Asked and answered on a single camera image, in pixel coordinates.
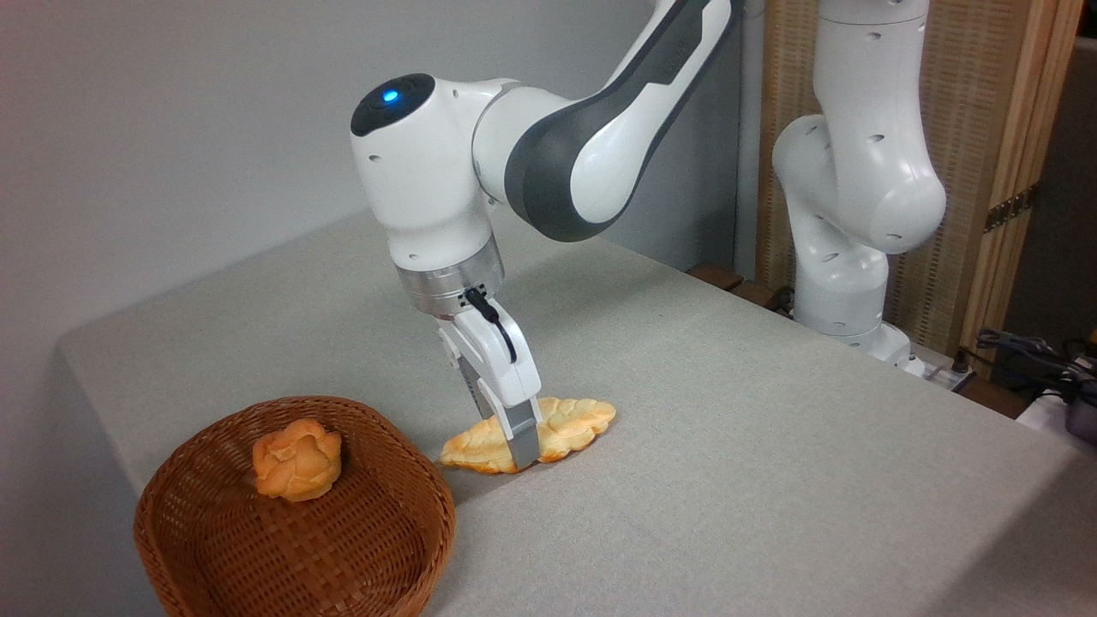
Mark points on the long braided bread loaf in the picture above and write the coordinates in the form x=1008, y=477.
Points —
x=574, y=424

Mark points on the wooden bamboo folding screen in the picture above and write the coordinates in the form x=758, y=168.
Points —
x=968, y=86

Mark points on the grey tablecloth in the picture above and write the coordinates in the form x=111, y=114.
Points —
x=728, y=471

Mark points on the round golden bread roll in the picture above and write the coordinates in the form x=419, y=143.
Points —
x=297, y=460

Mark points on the brown wicker basket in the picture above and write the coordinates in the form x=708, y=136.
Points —
x=343, y=548

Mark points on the brown wooden block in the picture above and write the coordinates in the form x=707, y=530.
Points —
x=716, y=276

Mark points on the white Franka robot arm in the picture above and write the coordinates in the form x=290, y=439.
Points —
x=857, y=171

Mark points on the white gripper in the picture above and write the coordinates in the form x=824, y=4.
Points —
x=501, y=368

